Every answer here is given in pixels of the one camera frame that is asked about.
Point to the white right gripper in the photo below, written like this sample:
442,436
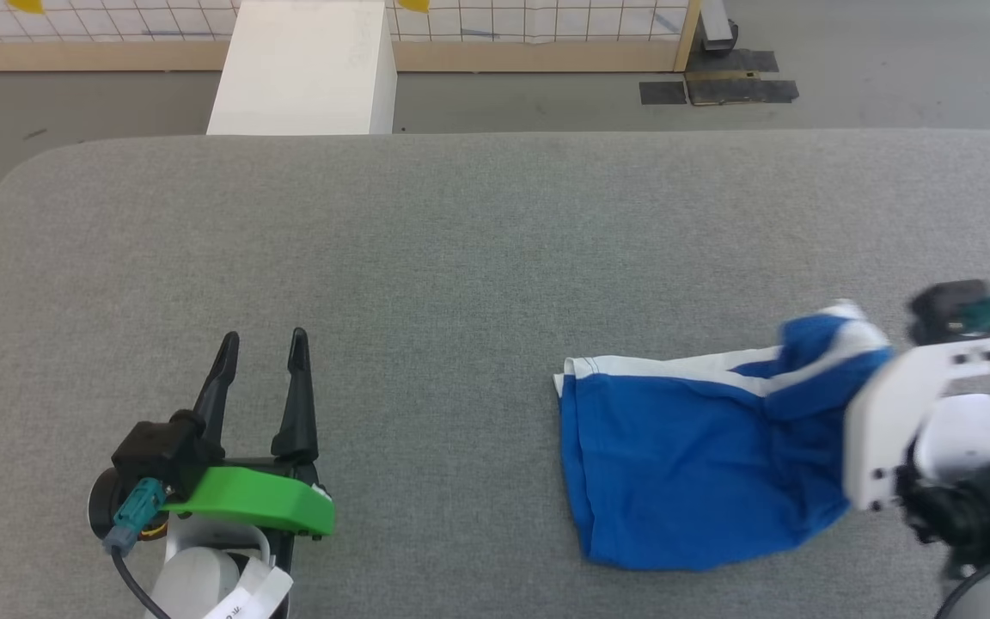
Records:
899,421

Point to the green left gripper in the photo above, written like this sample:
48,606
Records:
263,503

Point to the blue shorts with white stripe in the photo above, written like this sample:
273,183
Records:
684,464

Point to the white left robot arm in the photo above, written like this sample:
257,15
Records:
203,576

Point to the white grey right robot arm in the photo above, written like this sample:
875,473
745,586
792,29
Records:
985,481

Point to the white rectangular box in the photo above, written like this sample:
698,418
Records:
306,69

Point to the black floor tape patch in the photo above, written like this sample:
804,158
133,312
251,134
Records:
744,91
663,92
740,60

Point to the grey metal stand foot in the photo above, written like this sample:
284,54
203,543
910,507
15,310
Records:
717,26

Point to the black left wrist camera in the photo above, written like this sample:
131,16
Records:
160,447

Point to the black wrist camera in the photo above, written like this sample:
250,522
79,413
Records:
160,447
942,309

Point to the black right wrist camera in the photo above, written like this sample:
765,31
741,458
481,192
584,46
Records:
942,309

